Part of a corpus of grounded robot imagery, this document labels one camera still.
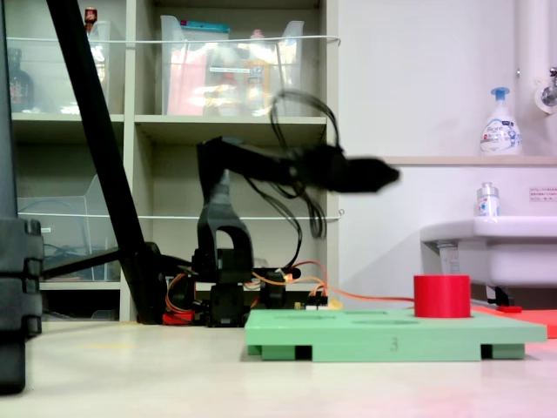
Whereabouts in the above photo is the red cylinder block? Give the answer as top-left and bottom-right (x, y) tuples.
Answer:
(413, 273), (472, 319)

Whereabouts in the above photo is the orange flat block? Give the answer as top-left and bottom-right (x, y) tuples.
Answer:
(472, 306), (557, 339)

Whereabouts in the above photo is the beige shelf unit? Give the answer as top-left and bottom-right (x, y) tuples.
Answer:
(3, 0), (340, 323)

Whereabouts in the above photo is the orange label bottle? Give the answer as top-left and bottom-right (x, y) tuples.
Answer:
(243, 29), (275, 117)

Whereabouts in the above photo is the small clear sanitizer bottle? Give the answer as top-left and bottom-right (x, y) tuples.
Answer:
(473, 181), (500, 218)

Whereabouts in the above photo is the small circuit board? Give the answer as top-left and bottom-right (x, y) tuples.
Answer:
(293, 295), (332, 311)

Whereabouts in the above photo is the white blue pump soap bottle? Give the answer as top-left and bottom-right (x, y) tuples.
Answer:
(479, 85), (523, 157)

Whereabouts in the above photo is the clear bin with supplies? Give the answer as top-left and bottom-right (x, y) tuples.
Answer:
(159, 15), (305, 118)

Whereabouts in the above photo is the black table clamp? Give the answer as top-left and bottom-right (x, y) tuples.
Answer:
(259, 267), (301, 310)

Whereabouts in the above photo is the green board with holes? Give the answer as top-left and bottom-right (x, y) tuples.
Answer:
(244, 307), (548, 363)

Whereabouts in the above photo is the white sink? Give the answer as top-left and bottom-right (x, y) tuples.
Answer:
(419, 215), (557, 288)

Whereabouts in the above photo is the metal faucet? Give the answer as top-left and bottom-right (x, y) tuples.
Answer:
(534, 65), (557, 115)

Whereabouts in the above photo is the white vertical pipe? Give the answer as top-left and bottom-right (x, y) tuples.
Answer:
(514, 0), (557, 156)

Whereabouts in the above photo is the empty clear plastic bin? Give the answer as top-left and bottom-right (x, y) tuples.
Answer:
(17, 173), (123, 282)

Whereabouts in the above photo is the clear plastic storage bin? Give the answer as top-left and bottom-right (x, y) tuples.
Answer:
(6, 20), (112, 115)

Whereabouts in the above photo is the dark glass bottle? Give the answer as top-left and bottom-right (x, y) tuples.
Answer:
(7, 47), (35, 113)

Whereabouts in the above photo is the notched black stack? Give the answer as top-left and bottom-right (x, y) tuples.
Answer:
(0, 217), (44, 395)

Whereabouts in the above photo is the beige wall ledge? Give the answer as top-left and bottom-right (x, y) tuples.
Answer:
(382, 155), (557, 166)

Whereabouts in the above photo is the long orange wire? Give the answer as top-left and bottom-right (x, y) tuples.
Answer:
(252, 260), (417, 311)

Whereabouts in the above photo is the orange wire loop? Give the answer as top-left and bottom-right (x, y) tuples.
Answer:
(164, 269), (195, 313)

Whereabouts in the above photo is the dark grey post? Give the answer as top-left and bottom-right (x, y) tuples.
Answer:
(0, 0), (19, 219)

